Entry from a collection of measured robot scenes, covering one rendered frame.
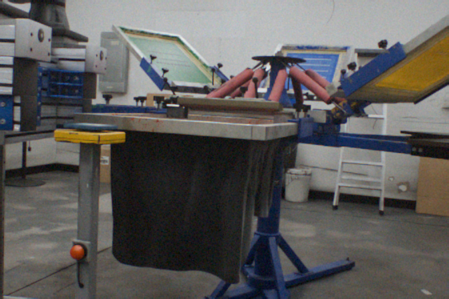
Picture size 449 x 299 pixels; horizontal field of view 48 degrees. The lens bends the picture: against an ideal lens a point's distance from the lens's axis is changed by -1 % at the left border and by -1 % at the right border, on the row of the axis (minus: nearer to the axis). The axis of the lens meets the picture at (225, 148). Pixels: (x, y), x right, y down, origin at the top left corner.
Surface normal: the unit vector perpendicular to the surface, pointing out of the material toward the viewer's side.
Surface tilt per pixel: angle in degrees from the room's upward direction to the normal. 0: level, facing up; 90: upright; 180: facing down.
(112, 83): 90
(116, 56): 90
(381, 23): 90
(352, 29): 90
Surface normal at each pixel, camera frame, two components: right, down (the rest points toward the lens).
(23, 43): -0.07, 0.07
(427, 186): -0.29, -0.15
